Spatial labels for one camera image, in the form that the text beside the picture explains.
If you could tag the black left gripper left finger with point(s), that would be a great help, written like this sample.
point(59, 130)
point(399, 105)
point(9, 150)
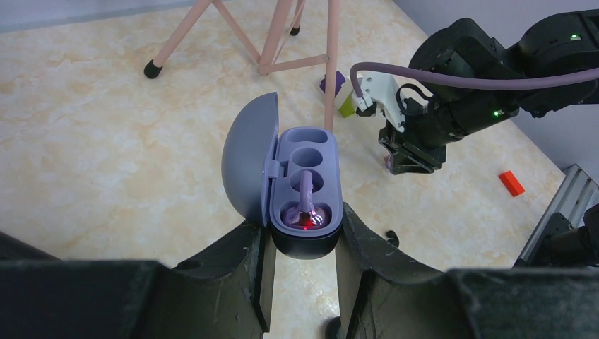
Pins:
point(224, 291)

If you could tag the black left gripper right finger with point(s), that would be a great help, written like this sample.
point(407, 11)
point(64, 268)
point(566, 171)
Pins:
point(384, 293)

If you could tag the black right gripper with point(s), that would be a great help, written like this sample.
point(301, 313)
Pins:
point(430, 128)

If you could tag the grey blue oval case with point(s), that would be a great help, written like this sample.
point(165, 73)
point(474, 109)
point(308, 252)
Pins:
point(261, 169)

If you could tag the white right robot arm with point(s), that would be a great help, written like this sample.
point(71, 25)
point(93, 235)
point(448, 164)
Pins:
point(560, 44)

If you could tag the black earbud left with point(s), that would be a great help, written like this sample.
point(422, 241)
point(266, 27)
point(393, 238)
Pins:
point(333, 329)

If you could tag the black earbud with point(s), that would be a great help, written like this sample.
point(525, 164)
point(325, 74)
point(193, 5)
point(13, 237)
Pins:
point(333, 329)
point(392, 238)

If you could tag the black earbud centre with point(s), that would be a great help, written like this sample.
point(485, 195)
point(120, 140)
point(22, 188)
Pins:
point(392, 238)

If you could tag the purple white green toy block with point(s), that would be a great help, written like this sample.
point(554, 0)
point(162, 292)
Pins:
point(343, 96)

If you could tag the red rectangular block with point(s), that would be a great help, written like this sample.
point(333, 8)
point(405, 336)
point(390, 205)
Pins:
point(511, 183)

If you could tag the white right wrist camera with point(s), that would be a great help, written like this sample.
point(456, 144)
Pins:
point(381, 94)

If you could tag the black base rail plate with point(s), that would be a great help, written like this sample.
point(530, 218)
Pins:
point(561, 245)

